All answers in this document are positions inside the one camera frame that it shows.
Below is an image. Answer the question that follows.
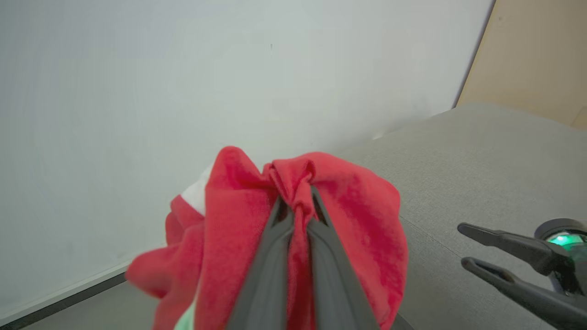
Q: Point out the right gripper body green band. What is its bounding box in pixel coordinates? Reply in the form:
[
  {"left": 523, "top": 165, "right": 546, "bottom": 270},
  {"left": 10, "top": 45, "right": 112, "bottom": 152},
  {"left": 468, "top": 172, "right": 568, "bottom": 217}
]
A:
[{"left": 534, "top": 218, "right": 587, "bottom": 297}]

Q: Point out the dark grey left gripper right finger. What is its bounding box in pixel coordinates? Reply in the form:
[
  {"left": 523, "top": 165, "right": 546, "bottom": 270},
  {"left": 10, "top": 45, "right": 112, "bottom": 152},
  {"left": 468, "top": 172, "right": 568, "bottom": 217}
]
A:
[{"left": 306, "top": 186, "right": 381, "bottom": 330}]

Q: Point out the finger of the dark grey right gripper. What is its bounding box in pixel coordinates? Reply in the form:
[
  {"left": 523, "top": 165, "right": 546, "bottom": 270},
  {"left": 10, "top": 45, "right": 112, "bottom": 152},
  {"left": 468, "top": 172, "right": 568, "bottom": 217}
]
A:
[
  {"left": 461, "top": 257, "right": 587, "bottom": 330},
  {"left": 457, "top": 223, "right": 572, "bottom": 276}
]

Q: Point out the beige wooden panel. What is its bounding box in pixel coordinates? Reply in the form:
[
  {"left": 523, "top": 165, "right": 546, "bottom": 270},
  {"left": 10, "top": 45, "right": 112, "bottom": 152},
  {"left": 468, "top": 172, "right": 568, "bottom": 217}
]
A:
[{"left": 455, "top": 0, "right": 587, "bottom": 131}]

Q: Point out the red clothing item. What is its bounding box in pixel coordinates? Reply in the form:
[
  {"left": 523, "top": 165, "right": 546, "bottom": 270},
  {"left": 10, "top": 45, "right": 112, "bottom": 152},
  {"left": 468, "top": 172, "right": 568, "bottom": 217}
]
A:
[{"left": 125, "top": 146, "right": 409, "bottom": 330}]

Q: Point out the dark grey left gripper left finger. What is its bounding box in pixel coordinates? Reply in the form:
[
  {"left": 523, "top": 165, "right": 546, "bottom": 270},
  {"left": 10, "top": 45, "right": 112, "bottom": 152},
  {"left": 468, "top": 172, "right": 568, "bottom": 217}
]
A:
[{"left": 226, "top": 197, "right": 294, "bottom": 330}]

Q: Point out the grey fabric sofa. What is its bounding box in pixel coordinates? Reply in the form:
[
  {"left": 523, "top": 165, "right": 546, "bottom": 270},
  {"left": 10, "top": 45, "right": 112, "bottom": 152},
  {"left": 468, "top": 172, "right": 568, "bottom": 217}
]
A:
[{"left": 21, "top": 102, "right": 587, "bottom": 330}]

